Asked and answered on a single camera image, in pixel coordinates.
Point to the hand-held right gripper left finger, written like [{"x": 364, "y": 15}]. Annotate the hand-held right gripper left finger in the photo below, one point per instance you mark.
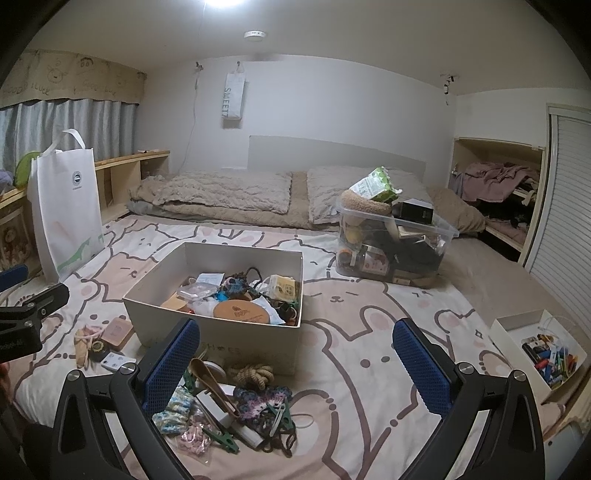
[{"x": 171, "y": 364}]

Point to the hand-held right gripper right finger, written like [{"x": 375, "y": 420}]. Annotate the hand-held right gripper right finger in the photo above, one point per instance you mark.
[{"x": 420, "y": 364}]

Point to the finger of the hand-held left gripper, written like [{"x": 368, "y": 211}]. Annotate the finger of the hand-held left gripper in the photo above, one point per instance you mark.
[
  {"x": 37, "y": 300},
  {"x": 11, "y": 274}
]

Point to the carved wooden coaster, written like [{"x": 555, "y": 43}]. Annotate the carved wooden coaster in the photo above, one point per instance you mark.
[{"x": 119, "y": 332}]

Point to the white cardboard box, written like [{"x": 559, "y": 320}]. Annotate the white cardboard box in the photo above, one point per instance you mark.
[{"x": 249, "y": 346}]

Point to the multicolour crochet piece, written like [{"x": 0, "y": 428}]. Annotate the multicolour crochet piece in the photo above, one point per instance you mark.
[{"x": 258, "y": 401}]

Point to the glass-front display box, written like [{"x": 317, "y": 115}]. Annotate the glass-front display box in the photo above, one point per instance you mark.
[{"x": 16, "y": 244}]

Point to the wooden spoon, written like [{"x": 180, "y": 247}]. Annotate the wooden spoon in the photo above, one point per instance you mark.
[{"x": 203, "y": 371}]

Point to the white tape roll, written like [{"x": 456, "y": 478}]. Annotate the white tape roll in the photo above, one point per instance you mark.
[{"x": 216, "y": 369}]

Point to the white rectangular box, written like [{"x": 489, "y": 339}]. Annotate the white rectangular box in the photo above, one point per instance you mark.
[{"x": 210, "y": 404}]

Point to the beige cloth doll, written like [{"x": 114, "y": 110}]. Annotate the beige cloth doll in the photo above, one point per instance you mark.
[{"x": 83, "y": 346}]

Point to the clear plastic case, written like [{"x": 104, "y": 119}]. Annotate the clear plastic case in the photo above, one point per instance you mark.
[{"x": 197, "y": 290}]

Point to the white tote bag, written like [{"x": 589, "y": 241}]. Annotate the white tote bag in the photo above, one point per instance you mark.
[{"x": 64, "y": 207}]

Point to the round wooden box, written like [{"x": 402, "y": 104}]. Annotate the round wooden box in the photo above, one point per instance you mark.
[{"x": 241, "y": 311}]

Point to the purple plush toy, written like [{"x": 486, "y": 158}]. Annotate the purple plush toy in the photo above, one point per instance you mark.
[{"x": 4, "y": 182}]

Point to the clear plastic storage bin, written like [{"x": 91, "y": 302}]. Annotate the clear plastic storage bin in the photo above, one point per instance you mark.
[{"x": 415, "y": 267}]

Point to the small white box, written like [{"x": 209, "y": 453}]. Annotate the small white box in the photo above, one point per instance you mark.
[{"x": 512, "y": 332}]

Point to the green plush toy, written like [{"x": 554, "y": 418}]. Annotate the green plush toy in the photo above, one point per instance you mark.
[{"x": 25, "y": 168}]

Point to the pile of coloured pens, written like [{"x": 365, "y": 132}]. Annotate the pile of coloured pens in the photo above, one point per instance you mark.
[{"x": 549, "y": 360}]

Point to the cream small carton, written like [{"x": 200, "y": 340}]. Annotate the cream small carton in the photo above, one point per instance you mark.
[{"x": 282, "y": 287}]

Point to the black box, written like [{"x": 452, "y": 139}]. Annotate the black box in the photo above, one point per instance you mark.
[{"x": 415, "y": 210}]

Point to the beige fleece blanket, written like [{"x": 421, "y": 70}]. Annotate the beige fleece blanket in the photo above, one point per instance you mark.
[{"x": 457, "y": 207}]

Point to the wooden shelf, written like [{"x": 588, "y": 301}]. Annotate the wooden shelf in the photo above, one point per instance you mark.
[{"x": 129, "y": 161}]

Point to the grey curtain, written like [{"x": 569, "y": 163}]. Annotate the grey curtain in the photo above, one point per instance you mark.
[{"x": 92, "y": 129}]

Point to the brown fuzzy slipper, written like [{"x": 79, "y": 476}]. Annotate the brown fuzzy slipper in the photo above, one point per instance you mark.
[{"x": 358, "y": 201}]

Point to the beige quilted pillow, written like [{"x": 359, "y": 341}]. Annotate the beige quilted pillow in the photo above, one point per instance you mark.
[
  {"x": 341, "y": 194},
  {"x": 221, "y": 189}
]

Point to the green snack bag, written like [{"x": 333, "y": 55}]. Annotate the green snack bag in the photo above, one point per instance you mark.
[{"x": 374, "y": 184}]

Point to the pink clothes pile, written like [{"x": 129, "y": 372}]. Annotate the pink clothes pile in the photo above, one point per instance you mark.
[{"x": 489, "y": 177}]

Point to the beige printed valance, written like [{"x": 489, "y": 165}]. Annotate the beige printed valance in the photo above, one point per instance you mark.
[{"x": 69, "y": 74}]

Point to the white louvred door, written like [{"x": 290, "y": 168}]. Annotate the white louvred door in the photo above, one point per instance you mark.
[{"x": 568, "y": 207}]

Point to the wooden closet niche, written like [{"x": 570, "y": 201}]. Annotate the wooden closet niche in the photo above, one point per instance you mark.
[{"x": 498, "y": 147}]

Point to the white headboard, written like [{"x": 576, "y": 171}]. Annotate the white headboard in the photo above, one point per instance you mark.
[{"x": 323, "y": 152}]

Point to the white smoke detector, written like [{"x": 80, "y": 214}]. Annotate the white smoke detector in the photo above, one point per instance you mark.
[{"x": 255, "y": 34}]

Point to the ceiling light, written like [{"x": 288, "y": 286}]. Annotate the ceiling light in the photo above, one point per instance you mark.
[{"x": 224, "y": 2}]

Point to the white hanging wall bag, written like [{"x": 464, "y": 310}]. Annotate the white hanging wall bag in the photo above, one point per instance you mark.
[{"x": 233, "y": 97}]

